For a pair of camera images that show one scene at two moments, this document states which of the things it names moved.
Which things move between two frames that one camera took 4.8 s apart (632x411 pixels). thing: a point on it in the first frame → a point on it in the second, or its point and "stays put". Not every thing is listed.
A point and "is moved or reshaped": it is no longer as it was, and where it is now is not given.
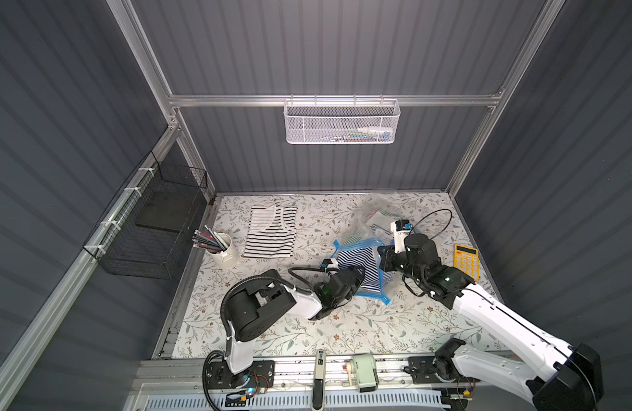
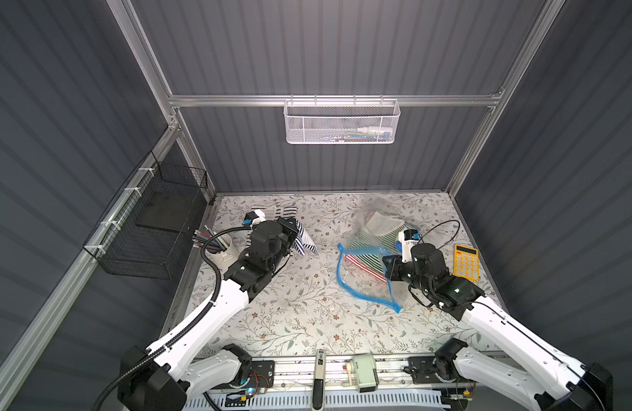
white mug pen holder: [223, 259] stays put
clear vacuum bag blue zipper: [366, 227] is moved or reshaped
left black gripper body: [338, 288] → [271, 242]
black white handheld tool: [319, 381] stays put
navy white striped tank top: [366, 258] → [302, 241]
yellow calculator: [467, 259] stays put
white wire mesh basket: [341, 122] stays put
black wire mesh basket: [145, 235] stays put
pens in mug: [209, 239] stays put
